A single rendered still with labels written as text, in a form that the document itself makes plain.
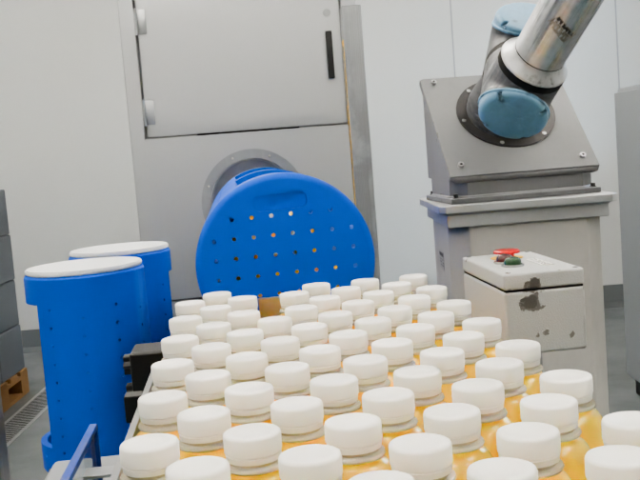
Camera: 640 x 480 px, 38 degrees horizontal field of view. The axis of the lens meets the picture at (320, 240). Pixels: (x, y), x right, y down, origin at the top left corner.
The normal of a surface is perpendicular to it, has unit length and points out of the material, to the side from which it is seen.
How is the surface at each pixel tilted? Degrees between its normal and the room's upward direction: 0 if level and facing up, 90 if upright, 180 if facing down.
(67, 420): 90
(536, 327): 90
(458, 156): 45
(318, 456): 0
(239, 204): 90
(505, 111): 137
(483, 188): 90
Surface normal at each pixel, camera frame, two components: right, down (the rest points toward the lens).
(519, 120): -0.25, 0.81
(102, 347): 0.40, 0.06
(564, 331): 0.10, 0.09
